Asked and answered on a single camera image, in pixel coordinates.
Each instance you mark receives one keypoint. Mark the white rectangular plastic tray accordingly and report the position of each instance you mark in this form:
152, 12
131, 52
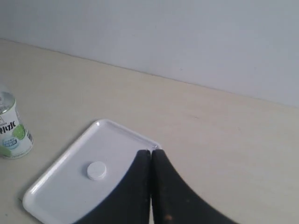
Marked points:
64, 193

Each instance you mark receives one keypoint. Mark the white bottle cap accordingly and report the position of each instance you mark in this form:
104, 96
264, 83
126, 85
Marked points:
96, 170

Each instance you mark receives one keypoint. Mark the clear plastic drink bottle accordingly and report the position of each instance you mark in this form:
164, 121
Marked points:
15, 139

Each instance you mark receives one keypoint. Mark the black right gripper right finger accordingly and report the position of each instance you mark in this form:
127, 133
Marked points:
173, 201

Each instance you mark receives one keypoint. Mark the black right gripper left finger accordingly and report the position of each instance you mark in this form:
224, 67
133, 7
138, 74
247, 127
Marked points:
129, 202

